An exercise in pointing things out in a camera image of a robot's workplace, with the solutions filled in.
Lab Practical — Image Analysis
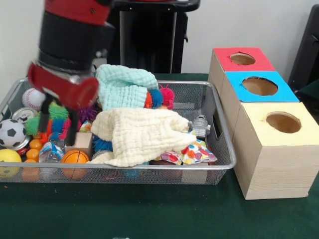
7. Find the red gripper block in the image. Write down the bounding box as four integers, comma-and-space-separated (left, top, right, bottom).
27, 62, 100, 146

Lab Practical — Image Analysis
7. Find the clear packet with blue print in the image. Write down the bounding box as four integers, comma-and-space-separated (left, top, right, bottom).
39, 139, 66, 164

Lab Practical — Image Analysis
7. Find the mint green waffle cloth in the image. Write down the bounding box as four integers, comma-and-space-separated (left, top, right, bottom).
95, 64, 160, 112

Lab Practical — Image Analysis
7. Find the cream waffle cloth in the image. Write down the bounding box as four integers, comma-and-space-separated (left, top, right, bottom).
87, 108, 197, 167

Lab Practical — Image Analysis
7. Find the white cloth with colourful dots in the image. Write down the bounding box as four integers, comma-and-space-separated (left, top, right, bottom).
153, 138, 218, 165

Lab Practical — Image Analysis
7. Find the wooden box with three holes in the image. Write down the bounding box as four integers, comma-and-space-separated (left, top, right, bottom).
208, 47, 319, 200

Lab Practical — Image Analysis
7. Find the rainbow spiky caterpillar toy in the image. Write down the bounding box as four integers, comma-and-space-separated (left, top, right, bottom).
24, 101, 83, 144

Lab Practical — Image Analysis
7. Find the white baseball with red stitches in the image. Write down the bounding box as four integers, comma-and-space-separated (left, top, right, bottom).
21, 88, 47, 112

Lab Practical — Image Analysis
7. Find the light wooden cube block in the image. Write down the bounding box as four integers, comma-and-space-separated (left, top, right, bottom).
64, 131, 94, 157

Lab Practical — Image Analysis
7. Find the orange toy basketball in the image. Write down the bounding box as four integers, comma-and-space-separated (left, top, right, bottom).
60, 149, 90, 180

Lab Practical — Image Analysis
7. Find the black white soccer ball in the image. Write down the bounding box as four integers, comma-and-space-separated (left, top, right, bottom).
0, 119, 27, 148

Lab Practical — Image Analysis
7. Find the red blue orange pompom ball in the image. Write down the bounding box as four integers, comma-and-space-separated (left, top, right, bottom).
143, 84, 175, 110

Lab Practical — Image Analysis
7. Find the dark green table cloth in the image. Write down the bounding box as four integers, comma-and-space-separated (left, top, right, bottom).
0, 72, 319, 239
295, 79, 319, 105

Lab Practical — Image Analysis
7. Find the black upright panel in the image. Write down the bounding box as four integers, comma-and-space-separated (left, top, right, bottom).
288, 4, 319, 87

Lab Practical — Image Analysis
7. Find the shallow wire mesh bin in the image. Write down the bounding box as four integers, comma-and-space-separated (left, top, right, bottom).
0, 77, 237, 185

